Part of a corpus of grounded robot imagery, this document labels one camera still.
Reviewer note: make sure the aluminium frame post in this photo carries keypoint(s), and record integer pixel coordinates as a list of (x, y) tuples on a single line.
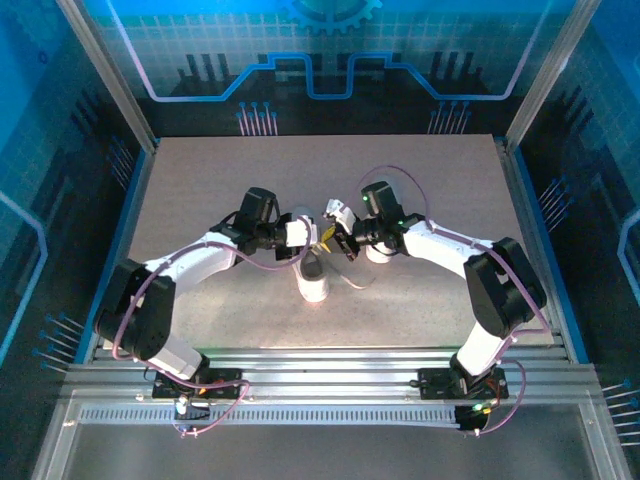
[(550, 75), (112, 75)]

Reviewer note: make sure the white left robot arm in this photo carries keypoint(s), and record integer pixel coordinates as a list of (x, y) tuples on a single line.
[(200, 260)]

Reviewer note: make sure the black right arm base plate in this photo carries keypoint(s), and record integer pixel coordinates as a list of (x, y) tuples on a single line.
[(435, 385)]

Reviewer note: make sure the black right controller board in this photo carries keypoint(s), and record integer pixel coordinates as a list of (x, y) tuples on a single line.
[(467, 420)]

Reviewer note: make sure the blue table edge strip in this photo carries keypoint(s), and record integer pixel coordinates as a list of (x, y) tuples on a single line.
[(118, 250)]

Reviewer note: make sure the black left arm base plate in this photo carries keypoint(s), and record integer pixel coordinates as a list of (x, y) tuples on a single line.
[(227, 385)]

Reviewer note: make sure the white lace-up sneaker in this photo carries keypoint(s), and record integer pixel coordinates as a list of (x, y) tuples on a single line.
[(380, 256), (315, 290)]

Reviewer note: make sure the aluminium mounting rail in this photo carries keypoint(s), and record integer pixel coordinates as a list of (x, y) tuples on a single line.
[(325, 372)]

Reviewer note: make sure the aluminium side rail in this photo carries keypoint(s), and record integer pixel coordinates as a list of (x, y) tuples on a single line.
[(532, 250)]

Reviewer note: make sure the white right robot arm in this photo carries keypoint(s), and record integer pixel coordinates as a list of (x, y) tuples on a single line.
[(440, 250)]

